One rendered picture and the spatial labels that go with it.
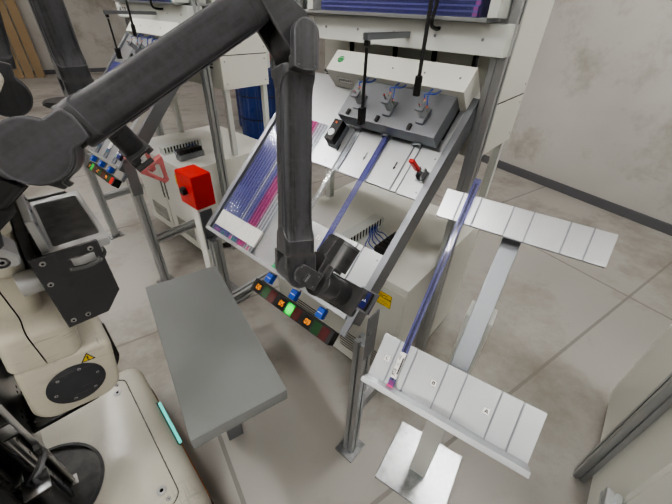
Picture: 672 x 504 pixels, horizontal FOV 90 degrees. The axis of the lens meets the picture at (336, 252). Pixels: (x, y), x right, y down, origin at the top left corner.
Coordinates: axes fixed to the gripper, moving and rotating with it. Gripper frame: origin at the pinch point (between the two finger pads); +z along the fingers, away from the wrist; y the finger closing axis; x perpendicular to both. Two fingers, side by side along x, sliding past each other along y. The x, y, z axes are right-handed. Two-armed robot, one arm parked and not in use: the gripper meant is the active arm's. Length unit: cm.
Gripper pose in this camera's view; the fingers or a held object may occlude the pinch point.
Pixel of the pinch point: (355, 300)
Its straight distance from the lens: 84.3
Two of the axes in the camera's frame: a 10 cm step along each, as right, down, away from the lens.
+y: -7.4, -4.0, 5.4
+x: -5.0, 8.6, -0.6
